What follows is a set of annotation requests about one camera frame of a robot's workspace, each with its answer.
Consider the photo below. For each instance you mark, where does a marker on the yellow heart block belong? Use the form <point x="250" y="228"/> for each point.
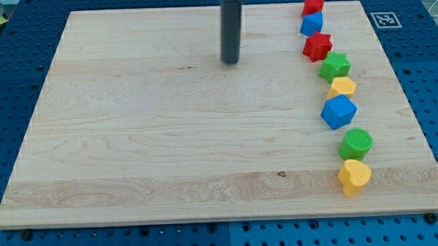
<point x="354" y="175"/>

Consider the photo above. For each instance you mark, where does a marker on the light wooden board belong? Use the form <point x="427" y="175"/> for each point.
<point x="139" y="122"/>

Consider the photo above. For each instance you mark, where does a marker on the blue cube block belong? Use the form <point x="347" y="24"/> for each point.
<point x="338" y="111"/>

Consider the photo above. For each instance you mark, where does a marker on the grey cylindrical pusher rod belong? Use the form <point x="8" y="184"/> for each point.
<point x="230" y="25"/>

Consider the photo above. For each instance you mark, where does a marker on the red star block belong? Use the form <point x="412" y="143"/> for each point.
<point x="317" y="46"/>

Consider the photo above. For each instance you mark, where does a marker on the green star block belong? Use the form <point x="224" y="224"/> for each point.
<point x="334" y="65"/>

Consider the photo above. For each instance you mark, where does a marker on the yellow pentagon block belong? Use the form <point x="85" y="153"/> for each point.
<point x="341" y="86"/>

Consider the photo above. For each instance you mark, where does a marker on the small blue wedge block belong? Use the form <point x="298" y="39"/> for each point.
<point x="312" y="23"/>

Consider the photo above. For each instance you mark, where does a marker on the green cylinder block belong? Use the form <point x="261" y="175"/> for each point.
<point x="356" y="144"/>

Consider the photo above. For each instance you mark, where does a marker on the red cylinder block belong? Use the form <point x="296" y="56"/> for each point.
<point x="312" y="6"/>

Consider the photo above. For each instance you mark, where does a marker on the white fiducial marker tag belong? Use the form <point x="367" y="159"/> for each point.
<point x="385" y="19"/>

